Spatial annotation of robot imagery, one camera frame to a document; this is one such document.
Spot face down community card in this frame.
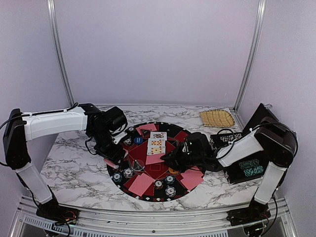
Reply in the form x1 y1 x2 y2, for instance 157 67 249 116
145 154 165 165

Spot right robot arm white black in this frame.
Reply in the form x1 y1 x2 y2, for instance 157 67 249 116
161 117 298 221

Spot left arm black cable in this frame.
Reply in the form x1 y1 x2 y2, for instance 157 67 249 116
0 102 79 165

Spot orange big blind button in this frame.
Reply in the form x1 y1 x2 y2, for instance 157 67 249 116
168 167 179 174

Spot blue white chip row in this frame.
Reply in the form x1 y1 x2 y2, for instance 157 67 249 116
220 133 242 142

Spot dealt red card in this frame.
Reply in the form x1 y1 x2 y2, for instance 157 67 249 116
130 173 154 195
180 173 203 191
181 169 204 179
136 123 157 136
128 176 151 196

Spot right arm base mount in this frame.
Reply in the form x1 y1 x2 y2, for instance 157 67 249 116
226 207 271 226

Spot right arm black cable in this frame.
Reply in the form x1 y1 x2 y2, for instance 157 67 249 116
214 122 297 158

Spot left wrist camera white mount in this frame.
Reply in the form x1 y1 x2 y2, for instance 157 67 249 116
112 132 127 144

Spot face up white card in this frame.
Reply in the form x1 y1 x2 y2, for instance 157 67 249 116
150 131 167 140

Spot left aluminium frame post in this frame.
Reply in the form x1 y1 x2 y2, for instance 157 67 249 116
47 0 75 106

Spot right aluminium frame post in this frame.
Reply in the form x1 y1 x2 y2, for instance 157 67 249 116
234 0 267 113

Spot aluminium frame post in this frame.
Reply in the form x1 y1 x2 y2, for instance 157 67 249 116
47 0 75 106
234 0 267 113

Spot red playing card deck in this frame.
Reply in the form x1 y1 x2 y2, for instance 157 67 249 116
104 158 119 169

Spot yellow woven bamboo mat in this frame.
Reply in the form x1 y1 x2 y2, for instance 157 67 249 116
199 110 235 128

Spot chip stack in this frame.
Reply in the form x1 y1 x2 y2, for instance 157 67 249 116
154 180 163 190

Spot teal chip row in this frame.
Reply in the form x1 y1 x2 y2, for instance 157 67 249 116
238 159 260 170
244 165 264 177

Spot blue small blind button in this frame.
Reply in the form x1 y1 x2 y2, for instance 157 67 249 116
134 137 143 145

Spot front aluminium rail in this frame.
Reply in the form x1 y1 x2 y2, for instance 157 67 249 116
9 196 299 237

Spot teal chip row lower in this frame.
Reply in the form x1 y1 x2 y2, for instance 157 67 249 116
244 165 264 177

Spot round red black poker mat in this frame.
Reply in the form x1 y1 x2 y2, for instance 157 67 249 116
107 122 205 202

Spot green chips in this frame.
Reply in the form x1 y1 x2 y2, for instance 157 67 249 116
112 173 122 183
165 175 175 185

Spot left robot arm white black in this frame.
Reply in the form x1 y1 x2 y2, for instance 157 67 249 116
1 103 128 220

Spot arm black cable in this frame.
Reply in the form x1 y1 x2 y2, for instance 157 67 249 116
0 102 79 165
214 122 297 158

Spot teal chip row upper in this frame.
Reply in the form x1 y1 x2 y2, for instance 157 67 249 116
238 159 260 170

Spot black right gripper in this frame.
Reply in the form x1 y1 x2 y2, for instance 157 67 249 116
159 146 203 173

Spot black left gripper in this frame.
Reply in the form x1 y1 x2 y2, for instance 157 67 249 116
90 128 125 166

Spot black poker set case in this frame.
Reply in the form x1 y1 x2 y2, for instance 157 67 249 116
209 103 294 185

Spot ten of hearts card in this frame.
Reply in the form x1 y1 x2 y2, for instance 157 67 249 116
148 138 165 147

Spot five of hearts card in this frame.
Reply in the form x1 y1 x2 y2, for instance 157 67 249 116
147 146 165 156

